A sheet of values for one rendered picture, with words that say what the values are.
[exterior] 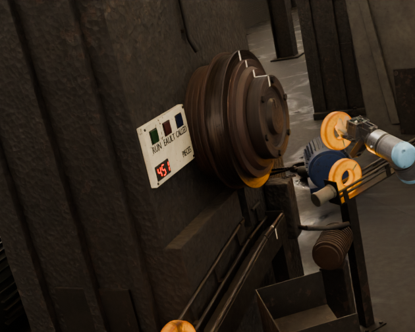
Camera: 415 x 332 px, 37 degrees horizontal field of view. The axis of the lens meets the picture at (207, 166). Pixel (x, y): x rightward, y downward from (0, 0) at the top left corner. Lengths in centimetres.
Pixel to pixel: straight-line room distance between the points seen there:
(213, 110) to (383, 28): 294
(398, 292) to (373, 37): 220
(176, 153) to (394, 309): 150
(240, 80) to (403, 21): 278
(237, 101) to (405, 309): 145
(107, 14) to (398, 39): 324
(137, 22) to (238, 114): 42
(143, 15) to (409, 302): 186
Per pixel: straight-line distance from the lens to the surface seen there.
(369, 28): 472
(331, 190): 253
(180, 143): 190
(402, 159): 229
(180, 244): 184
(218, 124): 190
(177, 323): 165
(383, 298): 309
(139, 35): 182
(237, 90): 196
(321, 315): 187
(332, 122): 251
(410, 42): 466
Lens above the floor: 159
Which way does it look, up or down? 17 degrees down
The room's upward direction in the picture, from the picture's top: 13 degrees counter-clockwise
